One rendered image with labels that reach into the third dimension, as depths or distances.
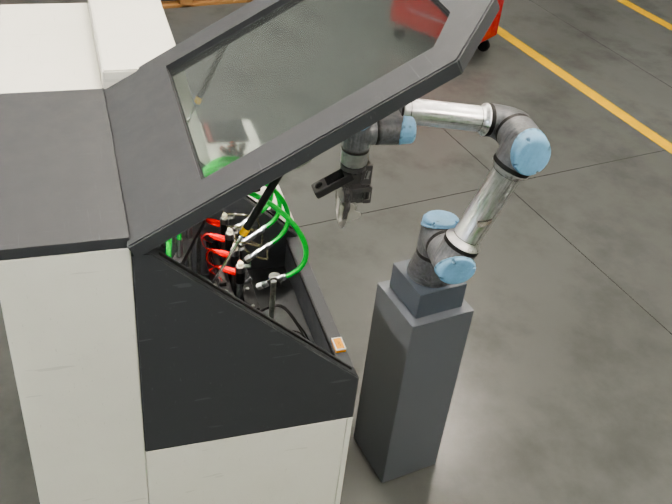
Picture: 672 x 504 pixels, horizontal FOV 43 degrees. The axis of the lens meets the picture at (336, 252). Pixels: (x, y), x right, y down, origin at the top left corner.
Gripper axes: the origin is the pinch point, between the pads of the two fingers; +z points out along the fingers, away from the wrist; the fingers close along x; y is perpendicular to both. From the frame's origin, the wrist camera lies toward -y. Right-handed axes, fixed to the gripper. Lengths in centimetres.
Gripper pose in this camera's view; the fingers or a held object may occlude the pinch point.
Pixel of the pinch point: (339, 223)
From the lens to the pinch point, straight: 240.5
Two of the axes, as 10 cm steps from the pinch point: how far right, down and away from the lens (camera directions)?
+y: 9.5, -1.1, 2.8
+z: -0.9, 7.9, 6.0
